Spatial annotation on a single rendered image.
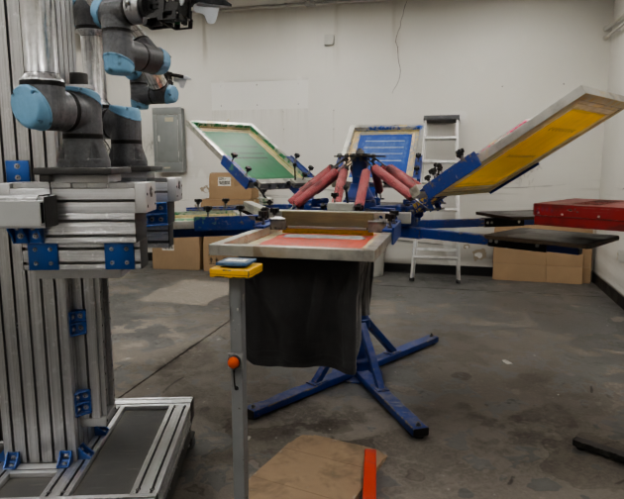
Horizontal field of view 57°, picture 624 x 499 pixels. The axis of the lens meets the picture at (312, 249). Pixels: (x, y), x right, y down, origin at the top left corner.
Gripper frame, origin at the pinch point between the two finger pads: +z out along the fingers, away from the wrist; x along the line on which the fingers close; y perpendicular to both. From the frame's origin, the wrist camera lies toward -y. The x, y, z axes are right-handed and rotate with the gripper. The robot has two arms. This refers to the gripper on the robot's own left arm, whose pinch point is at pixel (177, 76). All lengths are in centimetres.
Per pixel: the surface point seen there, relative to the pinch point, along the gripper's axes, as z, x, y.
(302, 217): -9, 76, 55
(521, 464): 2, 185, 144
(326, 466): -32, 109, 152
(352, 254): -63, 116, 55
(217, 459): -41, 63, 161
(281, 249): -66, 92, 58
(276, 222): -12, 65, 58
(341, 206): 20, 83, 51
